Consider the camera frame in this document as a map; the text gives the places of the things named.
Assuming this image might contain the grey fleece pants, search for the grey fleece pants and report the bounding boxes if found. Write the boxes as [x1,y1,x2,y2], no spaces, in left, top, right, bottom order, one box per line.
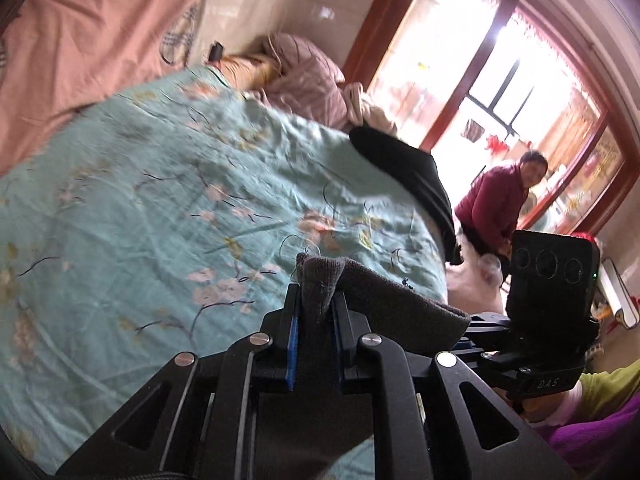
[296,252,471,356]

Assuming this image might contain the right forearm with sleeve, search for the right forearm with sleeve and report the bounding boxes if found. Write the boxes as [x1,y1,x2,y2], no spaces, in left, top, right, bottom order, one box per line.
[523,360,639,427]

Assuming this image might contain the purple fleece sleeve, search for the purple fleece sleeve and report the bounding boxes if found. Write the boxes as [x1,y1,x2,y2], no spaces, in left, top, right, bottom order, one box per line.
[539,393,639,478]

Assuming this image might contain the person in red jacket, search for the person in red jacket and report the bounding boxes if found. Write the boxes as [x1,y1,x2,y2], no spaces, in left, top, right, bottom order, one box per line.
[454,151,548,280]

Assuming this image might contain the turquoise floral bed sheet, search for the turquoise floral bed sheet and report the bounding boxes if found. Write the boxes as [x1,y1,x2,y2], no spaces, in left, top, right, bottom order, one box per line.
[1,67,447,472]

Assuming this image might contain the black garment on bed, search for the black garment on bed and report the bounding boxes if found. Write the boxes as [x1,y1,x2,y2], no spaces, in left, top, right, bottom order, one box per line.
[348,126,459,263]

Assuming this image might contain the striped pink bundle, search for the striped pink bundle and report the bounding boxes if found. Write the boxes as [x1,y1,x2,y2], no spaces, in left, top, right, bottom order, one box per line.
[250,32,348,130]

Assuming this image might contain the pink quilt with plaid hearts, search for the pink quilt with plaid hearts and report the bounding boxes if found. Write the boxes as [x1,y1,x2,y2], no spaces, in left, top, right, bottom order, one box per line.
[1,0,202,172]

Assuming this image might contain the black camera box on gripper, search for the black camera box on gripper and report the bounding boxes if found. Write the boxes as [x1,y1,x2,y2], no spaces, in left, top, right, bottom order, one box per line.
[506,231,600,370]

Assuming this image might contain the wooden door frame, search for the wooden door frame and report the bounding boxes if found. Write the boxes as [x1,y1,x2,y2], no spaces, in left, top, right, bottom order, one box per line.
[343,0,413,88]

